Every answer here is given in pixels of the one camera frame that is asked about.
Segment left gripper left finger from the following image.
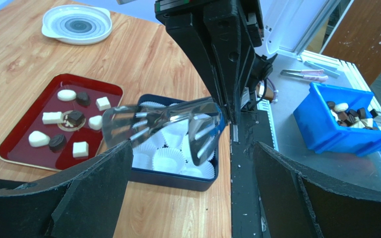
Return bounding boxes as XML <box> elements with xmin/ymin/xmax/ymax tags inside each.
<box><xmin>0</xmin><ymin>142</ymin><xmax>133</xmax><ymax>238</ymax></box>

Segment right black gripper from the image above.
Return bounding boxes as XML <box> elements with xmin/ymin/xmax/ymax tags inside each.
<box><xmin>154</xmin><ymin>0</ymin><xmax>264</xmax><ymax>124</ymax></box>

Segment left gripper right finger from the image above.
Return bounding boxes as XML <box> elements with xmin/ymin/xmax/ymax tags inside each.
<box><xmin>253</xmin><ymin>142</ymin><xmax>381</xmax><ymax>238</ymax></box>

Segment metal serving tongs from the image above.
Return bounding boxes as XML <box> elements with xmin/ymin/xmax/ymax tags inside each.
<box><xmin>102</xmin><ymin>97</ymin><xmax>226</xmax><ymax>166</ymax></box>

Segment white square chocolate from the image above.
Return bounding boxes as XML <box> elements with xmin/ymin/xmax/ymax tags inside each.
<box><xmin>72</xmin><ymin>141</ymin><xmax>89</xmax><ymax>158</ymax></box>
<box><xmin>96</xmin><ymin>97</ymin><xmax>111</xmax><ymax>111</ymax></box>

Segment dark round chocolate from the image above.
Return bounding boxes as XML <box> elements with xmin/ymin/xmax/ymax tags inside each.
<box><xmin>48</xmin><ymin>134</ymin><xmax>67</xmax><ymax>152</ymax></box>

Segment white teardrop chocolate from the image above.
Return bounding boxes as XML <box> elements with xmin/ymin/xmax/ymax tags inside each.
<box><xmin>28</xmin><ymin>130</ymin><xmax>50</xmax><ymax>147</ymax></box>

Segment white rounded chocolate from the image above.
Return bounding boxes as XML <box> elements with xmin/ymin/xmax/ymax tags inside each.
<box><xmin>88</xmin><ymin>115</ymin><xmax>102</xmax><ymax>130</ymax></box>

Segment dark square chocolate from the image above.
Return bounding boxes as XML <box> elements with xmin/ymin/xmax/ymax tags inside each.
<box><xmin>67</xmin><ymin>110</ymin><xmax>85</xmax><ymax>126</ymax></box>

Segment white bar chocolate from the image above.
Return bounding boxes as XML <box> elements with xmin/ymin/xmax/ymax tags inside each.
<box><xmin>42</xmin><ymin>112</ymin><xmax>64</xmax><ymax>124</ymax></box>

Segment dark leaf chocolate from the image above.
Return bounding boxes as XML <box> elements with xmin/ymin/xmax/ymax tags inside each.
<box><xmin>75</xmin><ymin>92</ymin><xmax>91</xmax><ymax>107</ymax></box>

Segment white oval chocolate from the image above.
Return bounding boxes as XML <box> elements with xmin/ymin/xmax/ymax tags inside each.
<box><xmin>57</xmin><ymin>89</ymin><xmax>76</xmax><ymax>102</ymax></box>

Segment blue plastic bin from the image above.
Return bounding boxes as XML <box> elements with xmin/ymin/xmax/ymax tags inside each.
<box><xmin>293</xmin><ymin>82</ymin><xmax>381</xmax><ymax>156</ymax></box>

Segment red lacquer tray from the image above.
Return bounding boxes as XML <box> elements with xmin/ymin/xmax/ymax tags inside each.
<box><xmin>0</xmin><ymin>74</ymin><xmax>124</xmax><ymax>171</ymax></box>

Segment navy box with paper cups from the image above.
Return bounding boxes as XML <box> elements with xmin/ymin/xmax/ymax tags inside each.
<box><xmin>129</xmin><ymin>93</ymin><xmax>220</xmax><ymax>192</ymax></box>

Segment white round plate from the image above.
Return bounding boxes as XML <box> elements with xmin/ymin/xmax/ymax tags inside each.
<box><xmin>41</xmin><ymin>4</ymin><xmax>113</xmax><ymax>45</ymax></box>

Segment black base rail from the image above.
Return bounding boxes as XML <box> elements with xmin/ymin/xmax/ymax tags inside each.
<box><xmin>230</xmin><ymin>110</ymin><xmax>274</xmax><ymax>238</ymax></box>

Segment pink handled tongs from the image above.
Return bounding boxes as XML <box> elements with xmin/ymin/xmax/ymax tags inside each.
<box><xmin>280</xmin><ymin>69</ymin><xmax>328</xmax><ymax>83</ymax></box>

